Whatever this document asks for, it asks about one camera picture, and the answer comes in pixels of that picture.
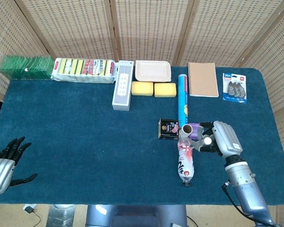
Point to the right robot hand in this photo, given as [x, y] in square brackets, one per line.
[226, 139]

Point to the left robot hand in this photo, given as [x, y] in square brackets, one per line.
[0, 172]

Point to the clear test tube white cap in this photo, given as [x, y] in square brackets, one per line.
[207, 141]

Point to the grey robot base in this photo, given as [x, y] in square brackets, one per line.
[137, 215]

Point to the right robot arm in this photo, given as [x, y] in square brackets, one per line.
[246, 189]

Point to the white cardboard tube holder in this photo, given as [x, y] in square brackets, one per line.
[185, 135]

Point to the small purple box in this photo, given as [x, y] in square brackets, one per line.
[194, 132]

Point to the plastic drink bottle pink label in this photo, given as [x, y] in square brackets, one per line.
[185, 160]

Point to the correction tape blister pack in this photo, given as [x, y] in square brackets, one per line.
[235, 88]

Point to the black tin can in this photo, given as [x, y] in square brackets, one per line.
[166, 128]

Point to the blue cling film roll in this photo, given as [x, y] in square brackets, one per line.
[182, 94]

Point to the brown spiral notebook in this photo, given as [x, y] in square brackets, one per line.
[203, 79]

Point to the silver metal table leg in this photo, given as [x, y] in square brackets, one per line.
[61, 216]

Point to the yellow sponge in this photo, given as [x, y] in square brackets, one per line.
[165, 89]
[142, 88]

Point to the blue table mat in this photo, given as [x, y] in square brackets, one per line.
[85, 142]

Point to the beige lidded food container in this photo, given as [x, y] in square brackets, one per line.
[152, 71]

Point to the green scouring pad pack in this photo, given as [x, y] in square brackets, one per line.
[26, 67]

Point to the white power strip box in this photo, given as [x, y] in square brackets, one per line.
[121, 94]

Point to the packaged yellow sponge multipack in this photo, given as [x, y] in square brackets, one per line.
[85, 71]

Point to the woven folding screen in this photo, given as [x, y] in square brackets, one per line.
[151, 28]

